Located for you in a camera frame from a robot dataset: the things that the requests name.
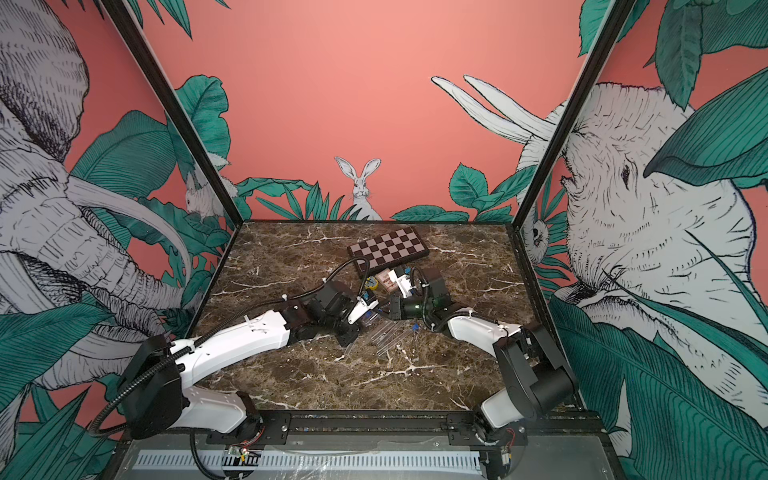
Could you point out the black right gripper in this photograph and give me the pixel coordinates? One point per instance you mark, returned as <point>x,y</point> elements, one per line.
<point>398,308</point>

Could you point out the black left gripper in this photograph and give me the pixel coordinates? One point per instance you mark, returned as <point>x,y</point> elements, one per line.
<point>348,339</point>

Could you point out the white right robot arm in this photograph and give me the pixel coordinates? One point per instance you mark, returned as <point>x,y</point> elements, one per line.
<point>535,373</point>

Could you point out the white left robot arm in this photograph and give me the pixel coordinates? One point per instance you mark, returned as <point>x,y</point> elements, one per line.
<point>166,373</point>

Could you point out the test tube with blue stopper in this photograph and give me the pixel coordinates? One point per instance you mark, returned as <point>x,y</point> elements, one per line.
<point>385,336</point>
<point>405,333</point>

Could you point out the playing card box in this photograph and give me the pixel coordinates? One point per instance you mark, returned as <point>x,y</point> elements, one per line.
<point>387,280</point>

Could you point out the yellow butterfly toy block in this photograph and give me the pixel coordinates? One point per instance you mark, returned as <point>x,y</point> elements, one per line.
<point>373,284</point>

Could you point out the folding chess board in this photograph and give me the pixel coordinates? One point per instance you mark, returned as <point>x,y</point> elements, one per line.
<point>388,250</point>

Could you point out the white perforated strip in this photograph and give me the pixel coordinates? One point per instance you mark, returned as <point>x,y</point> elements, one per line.
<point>465,462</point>

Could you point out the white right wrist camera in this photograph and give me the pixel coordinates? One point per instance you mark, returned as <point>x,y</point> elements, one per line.
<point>402,280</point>

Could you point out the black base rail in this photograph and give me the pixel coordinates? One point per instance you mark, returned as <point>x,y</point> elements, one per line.
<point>461,428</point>

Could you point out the black corner frame post left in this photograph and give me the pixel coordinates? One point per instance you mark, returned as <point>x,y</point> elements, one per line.
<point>122,19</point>

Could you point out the black corner frame post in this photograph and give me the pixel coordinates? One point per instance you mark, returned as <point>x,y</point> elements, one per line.
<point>614,21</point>
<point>122,19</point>

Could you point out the black corner frame post right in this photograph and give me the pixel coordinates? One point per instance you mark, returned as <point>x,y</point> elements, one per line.
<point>614,21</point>

